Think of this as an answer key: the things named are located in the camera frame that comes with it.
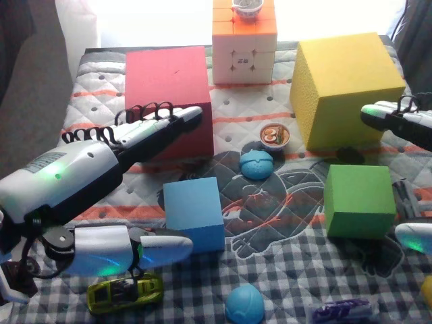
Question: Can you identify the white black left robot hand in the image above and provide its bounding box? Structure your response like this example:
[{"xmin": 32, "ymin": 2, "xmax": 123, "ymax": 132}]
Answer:
[{"xmin": 0, "ymin": 100, "xmax": 204, "ymax": 278}]

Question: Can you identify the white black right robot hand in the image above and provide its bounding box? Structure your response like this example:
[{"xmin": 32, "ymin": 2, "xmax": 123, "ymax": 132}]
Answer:
[{"xmin": 360, "ymin": 92, "xmax": 432, "ymax": 254}]

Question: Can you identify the yellow foam block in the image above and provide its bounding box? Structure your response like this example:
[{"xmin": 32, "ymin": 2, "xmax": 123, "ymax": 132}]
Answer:
[{"xmin": 289, "ymin": 32, "xmax": 406, "ymax": 153}]

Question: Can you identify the green foam block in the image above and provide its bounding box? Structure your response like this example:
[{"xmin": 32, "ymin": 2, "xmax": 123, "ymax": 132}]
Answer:
[{"xmin": 324, "ymin": 164, "xmax": 398, "ymax": 240}]

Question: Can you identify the toy ramen bowl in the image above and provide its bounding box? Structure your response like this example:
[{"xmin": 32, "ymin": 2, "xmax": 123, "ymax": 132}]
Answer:
[{"xmin": 259, "ymin": 123, "xmax": 290, "ymax": 152}]

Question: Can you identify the blue foam block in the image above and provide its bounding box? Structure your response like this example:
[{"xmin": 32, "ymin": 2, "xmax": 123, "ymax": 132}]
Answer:
[{"xmin": 163, "ymin": 176, "xmax": 226, "ymax": 254}]

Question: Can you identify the red foam block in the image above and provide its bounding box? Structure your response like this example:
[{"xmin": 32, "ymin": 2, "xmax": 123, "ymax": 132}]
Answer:
[{"xmin": 124, "ymin": 46, "xmax": 215, "ymax": 163}]

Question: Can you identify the yellow-green toy car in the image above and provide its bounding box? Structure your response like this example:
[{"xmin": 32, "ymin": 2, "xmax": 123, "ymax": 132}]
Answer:
[{"xmin": 86, "ymin": 273, "xmax": 165, "ymax": 317}]

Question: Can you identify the blue spotted dome toy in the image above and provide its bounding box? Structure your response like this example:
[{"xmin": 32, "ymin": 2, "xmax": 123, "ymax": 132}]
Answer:
[{"xmin": 239, "ymin": 149, "xmax": 273, "ymax": 180}]

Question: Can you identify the orange pink puzzle cube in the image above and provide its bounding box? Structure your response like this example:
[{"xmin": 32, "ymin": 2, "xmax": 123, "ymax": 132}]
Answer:
[{"xmin": 211, "ymin": 0, "xmax": 278, "ymax": 85}]

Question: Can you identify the small white patterned bowl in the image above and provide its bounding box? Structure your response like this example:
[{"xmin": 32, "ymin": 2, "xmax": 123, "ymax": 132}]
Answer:
[{"xmin": 232, "ymin": 0, "xmax": 265, "ymax": 22}]

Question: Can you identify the small yellow object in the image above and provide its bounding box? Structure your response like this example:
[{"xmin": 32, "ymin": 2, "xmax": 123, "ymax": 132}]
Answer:
[{"xmin": 421, "ymin": 275, "xmax": 432, "ymax": 306}]

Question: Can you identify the grey quilt with bear print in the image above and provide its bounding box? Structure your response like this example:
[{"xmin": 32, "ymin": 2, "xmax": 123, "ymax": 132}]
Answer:
[{"xmin": 0, "ymin": 40, "xmax": 432, "ymax": 324}]

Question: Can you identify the purple white wrapped packet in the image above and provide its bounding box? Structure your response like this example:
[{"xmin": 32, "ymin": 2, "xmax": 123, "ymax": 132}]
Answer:
[{"xmin": 310, "ymin": 298, "xmax": 381, "ymax": 324}]

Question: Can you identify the plain blue dome toy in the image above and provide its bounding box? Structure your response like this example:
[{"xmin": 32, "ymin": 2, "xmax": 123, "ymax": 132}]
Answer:
[{"xmin": 225, "ymin": 282, "xmax": 266, "ymax": 324}]

